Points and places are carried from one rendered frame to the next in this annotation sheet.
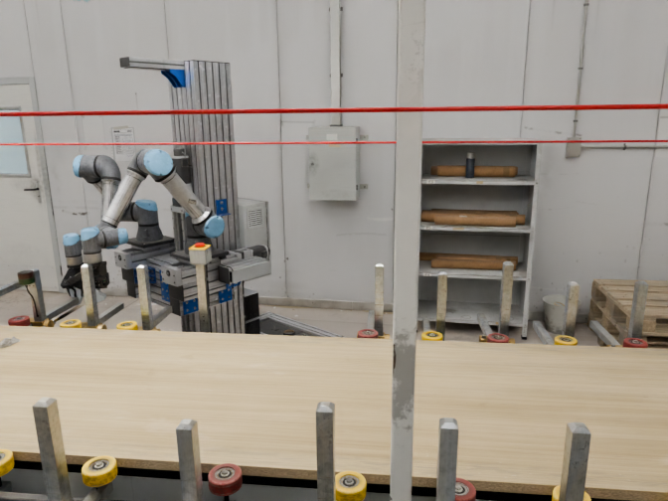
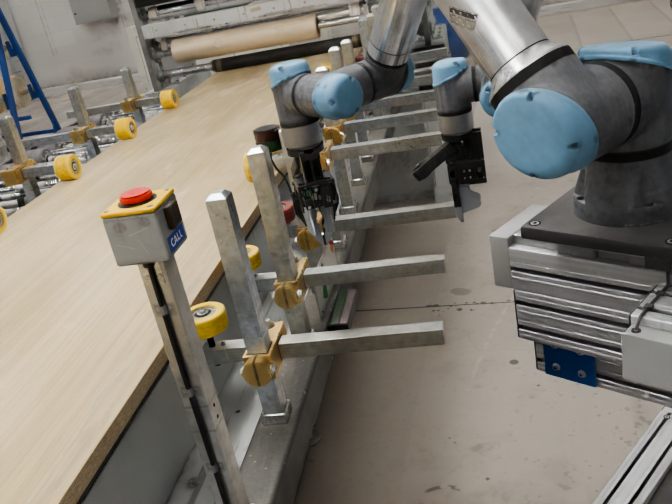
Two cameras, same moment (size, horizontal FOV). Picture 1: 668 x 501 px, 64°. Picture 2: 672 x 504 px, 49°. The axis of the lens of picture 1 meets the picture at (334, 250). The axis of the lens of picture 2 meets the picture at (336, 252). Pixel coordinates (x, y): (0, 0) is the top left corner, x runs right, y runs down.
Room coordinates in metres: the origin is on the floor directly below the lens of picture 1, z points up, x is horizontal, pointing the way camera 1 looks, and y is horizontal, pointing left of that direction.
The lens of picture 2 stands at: (2.46, -0.28, 1.47)
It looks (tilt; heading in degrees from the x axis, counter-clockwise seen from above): 23 degrees down; 97
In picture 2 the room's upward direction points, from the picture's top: 12 degrees counter-clockwise
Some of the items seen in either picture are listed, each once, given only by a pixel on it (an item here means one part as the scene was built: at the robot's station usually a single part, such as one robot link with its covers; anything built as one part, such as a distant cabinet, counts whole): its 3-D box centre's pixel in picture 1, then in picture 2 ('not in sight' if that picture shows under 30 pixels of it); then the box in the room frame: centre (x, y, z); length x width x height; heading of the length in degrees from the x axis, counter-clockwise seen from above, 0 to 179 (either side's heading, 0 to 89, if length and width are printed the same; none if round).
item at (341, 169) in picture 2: not in sight; (337, 148); (2.28, 1.81, 0.90); 0.03 x 0.03 x 0.48; 83
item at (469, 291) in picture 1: (471, 236); not in sight; (4.22, -1.12, 0.78); 0.90 x 0.45 x 1.55; 79
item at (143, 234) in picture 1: (149, 231); not in sight; (3.09, 1.09, 1.09); 0.15 x 0.15 x 0.10
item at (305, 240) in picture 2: (36, 325); (311, 229); (2.22, 1.33, 0.85); 0.13 x 0.06 x 0.05; 83
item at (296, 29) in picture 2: not in sight; (282, 32); (1.95, 3.71, 1.05); 1.43 x 0.12 x 0.12; 173
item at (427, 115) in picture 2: not in sight; (357, 125); (2.35, 1.84, 0.95); 0.50 x 0.04 x 0.04; 173
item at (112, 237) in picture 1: (112, 237); (335, 93); (2.37, 1.00, 1.22); 0.11 x 0.11 x 0.08; 41
